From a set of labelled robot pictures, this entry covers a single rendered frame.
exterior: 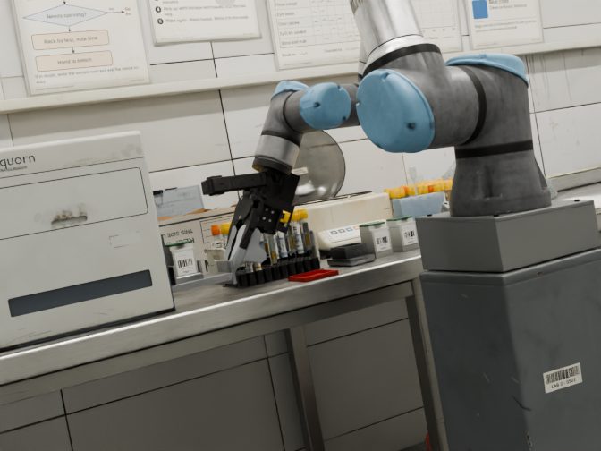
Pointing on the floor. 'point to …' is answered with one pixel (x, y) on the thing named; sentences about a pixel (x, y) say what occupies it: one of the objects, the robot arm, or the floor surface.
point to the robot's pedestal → (519, 354)
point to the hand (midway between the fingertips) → (228, 267)
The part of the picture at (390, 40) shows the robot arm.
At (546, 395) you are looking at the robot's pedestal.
